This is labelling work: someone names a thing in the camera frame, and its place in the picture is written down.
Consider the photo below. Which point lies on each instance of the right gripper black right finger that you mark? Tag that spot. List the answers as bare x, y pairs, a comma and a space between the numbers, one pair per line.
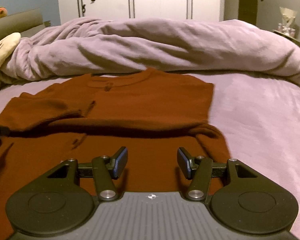
198, 170

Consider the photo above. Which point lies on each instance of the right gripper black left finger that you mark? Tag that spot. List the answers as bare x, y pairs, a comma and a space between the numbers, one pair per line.
106, 169

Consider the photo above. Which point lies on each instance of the rust brown button cardigan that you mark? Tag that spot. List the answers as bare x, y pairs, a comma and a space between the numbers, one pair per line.
151, 113

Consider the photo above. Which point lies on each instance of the lilac bed sheet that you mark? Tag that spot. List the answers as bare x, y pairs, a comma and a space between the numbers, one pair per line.
258, 115

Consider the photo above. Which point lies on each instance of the cream plush toy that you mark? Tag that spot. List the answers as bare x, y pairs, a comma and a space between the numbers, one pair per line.
0, 52

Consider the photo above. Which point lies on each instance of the lilac rumpled duvet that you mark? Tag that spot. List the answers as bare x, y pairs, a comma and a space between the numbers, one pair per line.
88, 45

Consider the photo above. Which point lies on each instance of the grey padded headboard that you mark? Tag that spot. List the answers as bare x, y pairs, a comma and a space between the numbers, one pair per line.
27, 23

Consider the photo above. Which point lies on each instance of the dark side shelf with items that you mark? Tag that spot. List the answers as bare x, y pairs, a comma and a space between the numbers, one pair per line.
286, 27

